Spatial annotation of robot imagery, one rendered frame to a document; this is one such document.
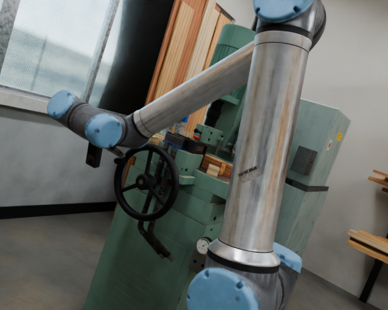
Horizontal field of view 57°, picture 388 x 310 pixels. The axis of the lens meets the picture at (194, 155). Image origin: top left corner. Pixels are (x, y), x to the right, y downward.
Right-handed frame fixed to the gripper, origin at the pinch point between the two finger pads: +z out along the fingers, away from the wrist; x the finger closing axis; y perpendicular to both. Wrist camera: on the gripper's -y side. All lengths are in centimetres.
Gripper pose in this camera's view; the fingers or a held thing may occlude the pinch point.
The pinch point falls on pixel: (121, 156)
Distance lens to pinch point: 133.0
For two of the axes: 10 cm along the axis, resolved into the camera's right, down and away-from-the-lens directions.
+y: 4.7, -8.6, 1.9
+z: 3.3, 3.7, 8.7
